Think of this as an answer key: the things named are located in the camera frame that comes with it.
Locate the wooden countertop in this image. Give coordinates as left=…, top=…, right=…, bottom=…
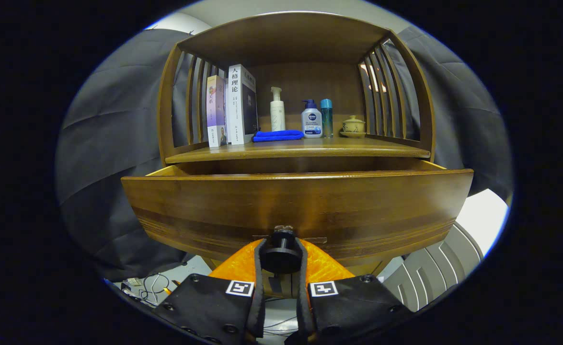
left=165, top=137, right=431, bottom=164

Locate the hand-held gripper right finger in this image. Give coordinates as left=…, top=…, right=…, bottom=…
left=295, top=237, right=414, bottom=345

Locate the tangle of black cables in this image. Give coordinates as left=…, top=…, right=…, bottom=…
left=138, top=272, right=172, bottom=303

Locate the white book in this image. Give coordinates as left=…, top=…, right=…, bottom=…
left=226, top=64, right=259, bottom=145

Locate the black drawer knob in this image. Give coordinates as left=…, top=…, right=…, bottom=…
left=261, top=225, right=303, bottom=275

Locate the white pump bottle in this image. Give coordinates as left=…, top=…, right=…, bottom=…
left=270, top=87, right=286, bottom=132

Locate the grey ribbed plastic object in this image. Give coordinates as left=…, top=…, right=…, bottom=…
left=382, top=221, right=484, bottom=313

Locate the black backdrop cloth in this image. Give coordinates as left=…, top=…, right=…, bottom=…
left=54, top=26, right=514, bottom=283

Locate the wooden cabinet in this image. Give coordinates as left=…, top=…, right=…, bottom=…
left=157, top=11, right=436, bottom=300

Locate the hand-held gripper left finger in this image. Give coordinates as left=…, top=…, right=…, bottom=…
left=152, top=238, right=266, bottom=345

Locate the wooden drawer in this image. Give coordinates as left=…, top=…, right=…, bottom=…
left=121, top=160, right=474, bottom=269

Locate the white lotion bottle blue cap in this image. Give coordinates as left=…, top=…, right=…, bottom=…
left=301, top=99, right=323, bottom=138

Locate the teal bottle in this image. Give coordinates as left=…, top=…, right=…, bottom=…
left=321, top=99, right=333, bottom=138

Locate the purple book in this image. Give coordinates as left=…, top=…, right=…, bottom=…
left=207, top=75, right=228, bottom=148

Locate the blue folded cloth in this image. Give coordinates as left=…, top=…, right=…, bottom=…
left=253, top=130, right=305, bottom=143

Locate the ceramic lidded teacup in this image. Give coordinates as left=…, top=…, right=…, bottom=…
left=341, top=115, right=367, bottom=138

